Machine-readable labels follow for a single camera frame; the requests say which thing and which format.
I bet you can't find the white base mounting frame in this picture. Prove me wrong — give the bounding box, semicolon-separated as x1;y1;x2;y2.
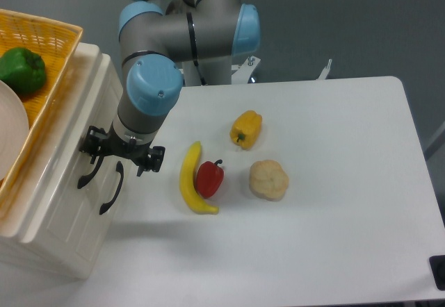
180;55;337;85

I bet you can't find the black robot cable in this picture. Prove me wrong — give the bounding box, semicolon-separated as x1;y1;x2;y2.
194;62;209;86

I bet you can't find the yellow bell pepper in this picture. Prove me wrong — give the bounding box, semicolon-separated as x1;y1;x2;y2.
229;110;263;150

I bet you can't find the yellow woven basket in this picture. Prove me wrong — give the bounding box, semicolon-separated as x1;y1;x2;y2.
1;9;83;213

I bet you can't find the red bell pepper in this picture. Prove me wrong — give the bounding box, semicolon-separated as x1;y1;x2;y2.
195;159;225;199

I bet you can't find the white plate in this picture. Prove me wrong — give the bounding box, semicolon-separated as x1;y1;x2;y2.
0;81;29;180

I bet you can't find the yellow banana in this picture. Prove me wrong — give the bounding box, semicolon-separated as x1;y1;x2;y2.
179;141;219;215

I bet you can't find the black drawer handle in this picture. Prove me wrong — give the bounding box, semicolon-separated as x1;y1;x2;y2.
99;160;124;215
77;156;104;190

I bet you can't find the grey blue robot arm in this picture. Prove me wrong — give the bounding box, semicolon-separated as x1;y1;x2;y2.
79;0;261;172

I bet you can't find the green bell pepper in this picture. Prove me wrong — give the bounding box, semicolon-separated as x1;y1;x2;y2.
1;47;47;95

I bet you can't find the black bottom drawer handle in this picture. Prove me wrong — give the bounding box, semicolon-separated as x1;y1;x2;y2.
99;160;124;215

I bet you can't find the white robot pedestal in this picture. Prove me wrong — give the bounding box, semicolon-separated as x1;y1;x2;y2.
179;56;232;87

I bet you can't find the white drawer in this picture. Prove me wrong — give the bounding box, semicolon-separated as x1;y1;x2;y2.
22;49;131;258

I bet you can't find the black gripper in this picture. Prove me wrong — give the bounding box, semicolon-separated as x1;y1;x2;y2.
79;126;165;177

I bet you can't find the black corner device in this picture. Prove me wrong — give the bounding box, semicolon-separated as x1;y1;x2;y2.
429;255;445;291

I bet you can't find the black top drawer handle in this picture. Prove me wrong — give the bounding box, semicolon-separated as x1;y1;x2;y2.
77;156;104;190

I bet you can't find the white drawer cabinet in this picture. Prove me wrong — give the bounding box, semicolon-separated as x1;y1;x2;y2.
1;43;122;279

